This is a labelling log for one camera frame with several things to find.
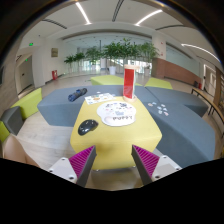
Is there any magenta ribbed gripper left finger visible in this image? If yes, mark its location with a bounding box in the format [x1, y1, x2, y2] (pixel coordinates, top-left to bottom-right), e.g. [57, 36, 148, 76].
[47, 145, 98, 188]

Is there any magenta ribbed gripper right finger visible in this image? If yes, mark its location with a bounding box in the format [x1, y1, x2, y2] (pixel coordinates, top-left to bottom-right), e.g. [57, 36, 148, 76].
[131, 144, 183, 186]

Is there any black computer mouse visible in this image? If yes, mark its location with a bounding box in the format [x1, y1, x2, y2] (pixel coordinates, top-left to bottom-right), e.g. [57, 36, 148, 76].
[78, 119, 98, 136]

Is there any white printed mouse pad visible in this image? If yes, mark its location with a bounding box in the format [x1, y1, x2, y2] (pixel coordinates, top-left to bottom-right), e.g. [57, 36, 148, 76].
[97, 101, 136, 127]

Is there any yellow table block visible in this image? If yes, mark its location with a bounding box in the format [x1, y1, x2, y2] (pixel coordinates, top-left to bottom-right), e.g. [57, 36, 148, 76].
[70, 96, 162, 170]

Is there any grey modular sofa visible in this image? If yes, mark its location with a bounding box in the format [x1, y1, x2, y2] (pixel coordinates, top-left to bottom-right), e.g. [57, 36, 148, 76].
[37, 86, 215, 168]

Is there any white sticker sheet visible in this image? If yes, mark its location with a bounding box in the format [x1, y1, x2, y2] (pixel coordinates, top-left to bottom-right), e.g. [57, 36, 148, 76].
[85, 93, 114, 105]

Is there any blue folded umbrella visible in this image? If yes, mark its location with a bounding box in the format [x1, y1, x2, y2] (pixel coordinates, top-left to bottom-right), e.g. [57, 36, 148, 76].
[68, 88, 87, 102]

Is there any green bench seat left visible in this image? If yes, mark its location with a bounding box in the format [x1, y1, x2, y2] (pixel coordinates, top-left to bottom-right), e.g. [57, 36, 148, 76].
[0, 88, 42, 141]

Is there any green ottoman right back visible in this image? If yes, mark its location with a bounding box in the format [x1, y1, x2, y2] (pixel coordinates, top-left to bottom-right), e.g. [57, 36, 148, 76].
[145, 77, 172, 89]

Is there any green ottoman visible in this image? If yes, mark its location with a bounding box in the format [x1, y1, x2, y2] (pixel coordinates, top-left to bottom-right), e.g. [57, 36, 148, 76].
[91, 75, 139, 86]
[145, 77, 172, 89]

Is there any dark grey stool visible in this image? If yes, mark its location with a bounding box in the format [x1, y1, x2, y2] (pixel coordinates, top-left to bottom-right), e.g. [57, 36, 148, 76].
[1, 106, 23, 135]

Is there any green ottoman left back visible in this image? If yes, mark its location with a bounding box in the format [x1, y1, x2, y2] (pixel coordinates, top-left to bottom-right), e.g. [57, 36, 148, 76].
[91, 75, 139, 86]

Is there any wooden bench right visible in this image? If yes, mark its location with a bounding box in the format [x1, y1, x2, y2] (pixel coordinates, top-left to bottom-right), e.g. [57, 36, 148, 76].
[191, 88, 224, 125]

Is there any red fire extinguisher box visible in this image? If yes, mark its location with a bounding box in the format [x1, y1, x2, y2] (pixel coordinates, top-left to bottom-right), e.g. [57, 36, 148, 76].
[52, 70, 58, 80]

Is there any red and white cylinder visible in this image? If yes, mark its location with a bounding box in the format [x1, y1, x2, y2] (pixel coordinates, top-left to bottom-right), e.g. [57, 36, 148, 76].
[123, 64, 138, 102]

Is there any potted green plants row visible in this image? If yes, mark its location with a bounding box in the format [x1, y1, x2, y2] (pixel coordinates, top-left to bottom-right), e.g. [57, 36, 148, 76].
[64, 39, 159, 68]

